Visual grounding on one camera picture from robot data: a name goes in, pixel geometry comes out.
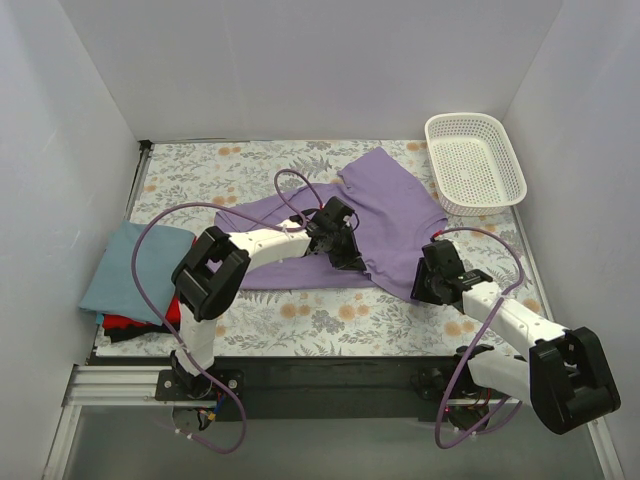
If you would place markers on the folded red t shirt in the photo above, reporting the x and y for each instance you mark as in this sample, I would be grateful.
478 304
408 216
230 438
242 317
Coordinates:
111 321

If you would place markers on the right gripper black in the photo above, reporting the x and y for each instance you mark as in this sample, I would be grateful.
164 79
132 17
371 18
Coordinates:
423 282

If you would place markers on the white plastic perforated basket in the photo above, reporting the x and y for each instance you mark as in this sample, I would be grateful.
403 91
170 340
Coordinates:
475 168

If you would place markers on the folded teal t shirt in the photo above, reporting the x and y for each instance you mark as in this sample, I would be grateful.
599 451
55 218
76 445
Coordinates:
112 290

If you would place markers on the folded black t shirt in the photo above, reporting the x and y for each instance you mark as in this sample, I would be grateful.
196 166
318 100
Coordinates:
124 331

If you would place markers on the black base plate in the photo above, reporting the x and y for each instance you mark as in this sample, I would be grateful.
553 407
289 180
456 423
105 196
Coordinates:
276 388

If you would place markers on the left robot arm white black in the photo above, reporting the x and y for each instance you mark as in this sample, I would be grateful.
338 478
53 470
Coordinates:
210 275

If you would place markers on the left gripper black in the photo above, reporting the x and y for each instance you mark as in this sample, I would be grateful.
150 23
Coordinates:
347 248

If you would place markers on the purple t shirt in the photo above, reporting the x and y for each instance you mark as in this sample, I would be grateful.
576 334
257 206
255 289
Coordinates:
397 217

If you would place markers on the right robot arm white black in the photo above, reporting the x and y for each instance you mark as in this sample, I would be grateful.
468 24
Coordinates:
561 373

